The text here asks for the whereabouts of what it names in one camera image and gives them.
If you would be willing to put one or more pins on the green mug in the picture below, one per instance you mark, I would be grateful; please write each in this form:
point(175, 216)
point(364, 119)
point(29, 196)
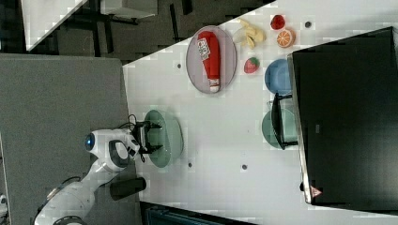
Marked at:
point(288, 120)

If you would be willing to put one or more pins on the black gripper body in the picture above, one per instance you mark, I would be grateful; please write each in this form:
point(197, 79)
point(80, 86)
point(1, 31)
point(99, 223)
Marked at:
point(139, 133)

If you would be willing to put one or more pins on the small red toy strawberry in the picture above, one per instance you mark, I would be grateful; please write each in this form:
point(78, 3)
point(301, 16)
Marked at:
point(277, 22)

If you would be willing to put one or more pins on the grey round plate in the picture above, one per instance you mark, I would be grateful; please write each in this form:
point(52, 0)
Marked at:
point(196, 68)

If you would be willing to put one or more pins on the green plastic strainer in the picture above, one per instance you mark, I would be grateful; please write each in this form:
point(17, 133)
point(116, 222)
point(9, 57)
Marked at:
point(168, 139)

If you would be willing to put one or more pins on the black oven door handle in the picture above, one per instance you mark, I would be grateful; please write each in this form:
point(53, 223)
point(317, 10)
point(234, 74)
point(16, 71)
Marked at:
point(277, 121)

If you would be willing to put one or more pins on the toy orange slice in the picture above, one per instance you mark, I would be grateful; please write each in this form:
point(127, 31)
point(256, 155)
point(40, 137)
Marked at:
point(286, 38)

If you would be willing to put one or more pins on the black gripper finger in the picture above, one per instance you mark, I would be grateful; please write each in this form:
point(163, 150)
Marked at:
point(151, 149)
point(150, 125)

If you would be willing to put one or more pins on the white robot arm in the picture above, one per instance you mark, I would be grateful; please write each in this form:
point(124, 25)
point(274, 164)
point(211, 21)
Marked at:
point(114, 149)

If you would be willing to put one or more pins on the red plush ketchup bottle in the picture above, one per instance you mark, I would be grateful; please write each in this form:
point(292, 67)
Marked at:
point(209, 50)

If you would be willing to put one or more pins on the blue cup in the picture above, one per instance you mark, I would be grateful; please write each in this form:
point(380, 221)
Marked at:
point(277, 78)

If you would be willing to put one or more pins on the yellow toy banana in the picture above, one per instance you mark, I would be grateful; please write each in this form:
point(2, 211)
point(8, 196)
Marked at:
point(248, 34)

